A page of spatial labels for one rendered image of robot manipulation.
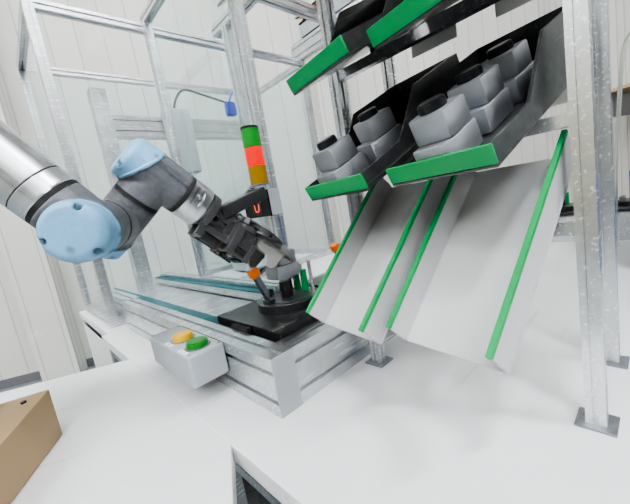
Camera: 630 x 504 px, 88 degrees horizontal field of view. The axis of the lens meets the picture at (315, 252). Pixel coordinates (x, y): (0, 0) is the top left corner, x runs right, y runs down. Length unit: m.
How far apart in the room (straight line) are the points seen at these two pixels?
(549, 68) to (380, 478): 0.49
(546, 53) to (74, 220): 0.55
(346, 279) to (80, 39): 3.76
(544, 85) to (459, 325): 0.28
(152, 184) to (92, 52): 3.46
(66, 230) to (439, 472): 0.51
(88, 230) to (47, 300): 3.32
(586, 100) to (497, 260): 0.19
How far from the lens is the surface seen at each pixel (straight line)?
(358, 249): 0.57
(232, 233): 0.64
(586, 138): 0.46
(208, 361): 0.65
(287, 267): 0.72
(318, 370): 0.61
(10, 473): 0.68
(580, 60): 0.48
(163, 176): 0.59
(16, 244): 3.79
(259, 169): 0.93
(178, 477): 0.56
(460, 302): 0.44
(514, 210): 0.49
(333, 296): 0.55
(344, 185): 0.45
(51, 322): 3.81
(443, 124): 0.38
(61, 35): 4.13
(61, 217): 0.47
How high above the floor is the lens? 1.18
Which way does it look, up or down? 8 degrees down
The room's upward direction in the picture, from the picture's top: 10 degrees counter-clockwise
